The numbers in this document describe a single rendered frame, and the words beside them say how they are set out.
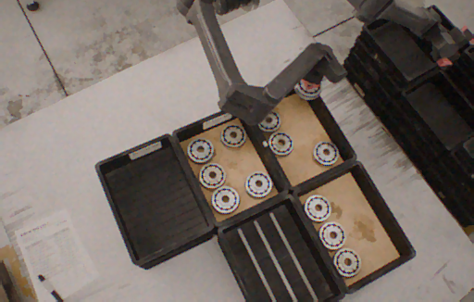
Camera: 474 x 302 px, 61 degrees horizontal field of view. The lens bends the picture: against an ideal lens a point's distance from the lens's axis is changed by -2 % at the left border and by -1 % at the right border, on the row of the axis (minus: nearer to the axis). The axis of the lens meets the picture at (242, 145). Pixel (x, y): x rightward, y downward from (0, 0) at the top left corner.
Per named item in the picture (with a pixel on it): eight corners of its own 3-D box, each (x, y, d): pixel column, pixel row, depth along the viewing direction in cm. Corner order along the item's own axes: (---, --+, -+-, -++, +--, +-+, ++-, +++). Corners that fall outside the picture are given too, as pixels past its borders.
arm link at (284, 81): (261, 86, 95) (237, 114, 102) (279, 103, 95) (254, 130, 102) (317, 36, 128) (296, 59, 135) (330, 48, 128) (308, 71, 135)
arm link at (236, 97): (240, 97, 89) (218, 124, 96) (286, 103, 97) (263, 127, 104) (187, -32, 110) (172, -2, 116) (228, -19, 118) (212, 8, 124)
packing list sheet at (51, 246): (9, 233, 157) (8, 233, 157) (65, 204, 163) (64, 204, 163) (43, 310, 148) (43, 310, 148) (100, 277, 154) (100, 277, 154)
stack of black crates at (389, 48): (338, 69, 261) (361, 24, 219) (373, 50, 269) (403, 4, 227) (376, 118, 250) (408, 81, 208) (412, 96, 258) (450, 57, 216)
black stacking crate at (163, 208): (101, 173, 157) (93, 164, 147) (172, 144, 164) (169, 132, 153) (140, 269, 146) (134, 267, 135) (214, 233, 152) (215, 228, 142)
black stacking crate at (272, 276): (216, 233, 152) (216, 229, 142) (285, 200, 159) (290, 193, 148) (265, 336, 141) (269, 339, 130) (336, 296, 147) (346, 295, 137)
